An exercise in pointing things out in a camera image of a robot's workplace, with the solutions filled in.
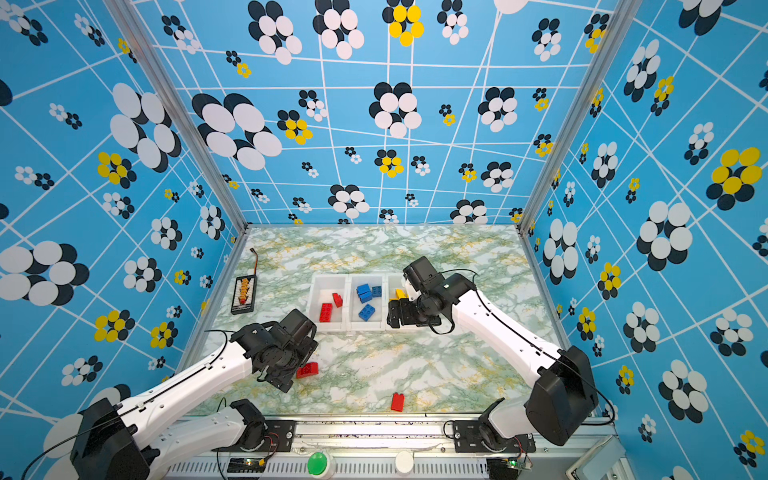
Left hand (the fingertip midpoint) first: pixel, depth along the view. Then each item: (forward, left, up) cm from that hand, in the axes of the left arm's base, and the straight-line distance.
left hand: (315, 359), depth 80 cm
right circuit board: (-22, -50, -4) cm, 55 cm away
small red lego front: (-9, -22, -6) cm, 25 cm away
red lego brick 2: (+17, 0, -5) cm, 18 cm away
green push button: (-23, -5, +3) cm, 24 cm away
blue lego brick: (+17, -13, -4) cm, 21 cm away
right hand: (+8, -24, +8) cm, 26 cm away
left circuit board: (-23, +15, -9) cm, 29 cm away
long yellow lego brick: (+23, -24, -3) cm, 33 cm away
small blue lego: (+24, -11, -4) cm, 27 cm away
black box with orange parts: (+22, +28, -5) cm, 36 cm away
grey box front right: (-22, -67, -1) cm, 71 cm away
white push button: (-23, -24, +1) cm, 33 cm away
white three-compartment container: (+20, -8, -4) cm, 22 cm away
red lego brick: (+21, -3, -3) cm, 21 cm away
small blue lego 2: (+24, -16, -4) cm, 29 cm away
